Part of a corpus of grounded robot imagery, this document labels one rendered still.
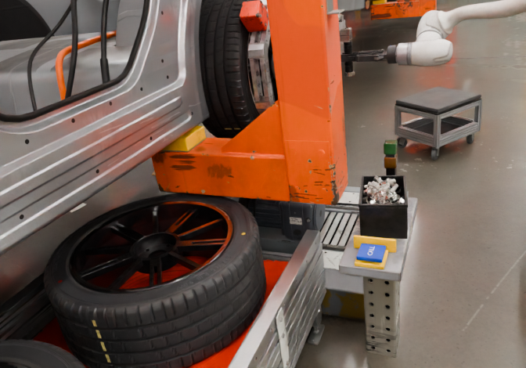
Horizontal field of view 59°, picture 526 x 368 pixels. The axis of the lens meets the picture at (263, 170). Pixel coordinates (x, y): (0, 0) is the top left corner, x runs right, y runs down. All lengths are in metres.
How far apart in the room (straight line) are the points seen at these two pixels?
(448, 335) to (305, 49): 1.09
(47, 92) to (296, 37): 0.94
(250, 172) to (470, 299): 0.97
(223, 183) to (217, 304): 0.48
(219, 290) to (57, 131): 0.57
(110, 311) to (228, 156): 0.61
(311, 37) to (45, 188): 0.78
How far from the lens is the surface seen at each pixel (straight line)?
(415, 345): 1.76
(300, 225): 1.80
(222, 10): 1.84
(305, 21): 1.32
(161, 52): 1.56
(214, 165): 1.58
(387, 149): 1.57
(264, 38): 1.76
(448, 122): 3.40
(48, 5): 3.61
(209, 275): 1.28
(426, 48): 2.00
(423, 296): 1.95
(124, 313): 1.26
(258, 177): 1.53
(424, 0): 5.49
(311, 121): 1.38
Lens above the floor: 1.24
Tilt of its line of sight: 24 degrees down
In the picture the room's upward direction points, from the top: 8 degrees counter-clockwise
